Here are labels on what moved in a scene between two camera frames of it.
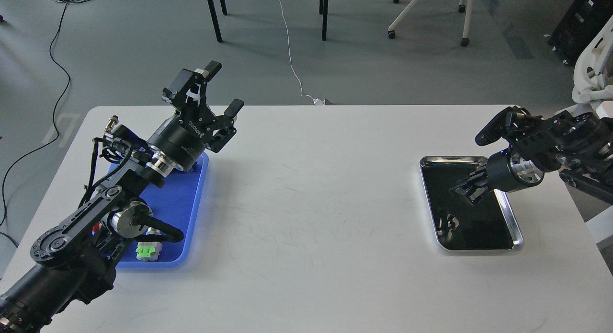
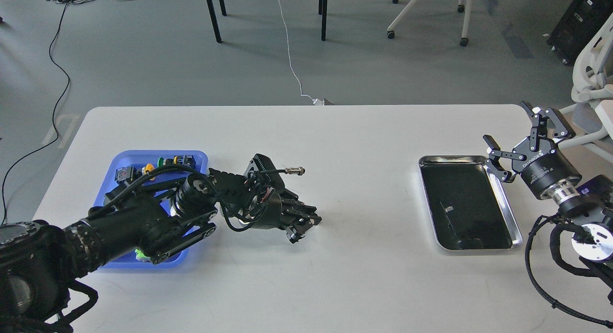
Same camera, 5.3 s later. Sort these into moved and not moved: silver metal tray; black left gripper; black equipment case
Moved: black left gripper
Not moved: silver metal tray; black equipment case
